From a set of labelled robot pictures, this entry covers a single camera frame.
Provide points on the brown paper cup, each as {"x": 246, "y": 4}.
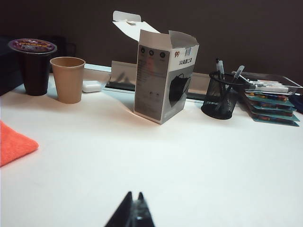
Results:
{"x": 68, "y": 80}

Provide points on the black mesh pen holder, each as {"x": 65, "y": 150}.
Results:
{"x": 221, "y": 97}

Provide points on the letter magnet blister pack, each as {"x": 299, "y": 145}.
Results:
{"x": 277, "y": 120}
{"x": 272, "y": 112}
{"x": 272, "y": 105}
{"x": 267, "y": 97}

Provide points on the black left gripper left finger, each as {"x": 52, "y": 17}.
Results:
{"x": 122, "y": 212}

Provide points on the grey face mask box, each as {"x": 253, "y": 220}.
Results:
{"x": 156, "y": 82}

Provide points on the silver black pen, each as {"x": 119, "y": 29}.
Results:
{"x": 238, "y": 72}
{"x": 220, "y": 67}

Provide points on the clear plastic box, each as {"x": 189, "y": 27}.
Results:
{"x": 272, "y": 82}

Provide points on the white marker pen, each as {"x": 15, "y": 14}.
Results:
{"x": 272, "y": 89}

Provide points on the white earbuds case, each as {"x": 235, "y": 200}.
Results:
{"x": 91, "y": 86}

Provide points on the orange cloth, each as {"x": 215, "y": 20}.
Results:
{"x": 14, "y": 144}

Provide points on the dark sealed drink cup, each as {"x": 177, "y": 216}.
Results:
{"x": 34, "y": 68}

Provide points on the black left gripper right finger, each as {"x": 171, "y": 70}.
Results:
{"x": 143, "y": 212}

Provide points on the brown desk divider panel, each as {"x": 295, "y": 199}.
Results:
{"x": 236, "y": 35}

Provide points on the silver foil pouch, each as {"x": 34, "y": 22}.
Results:
{"x": 123, "y": 73}

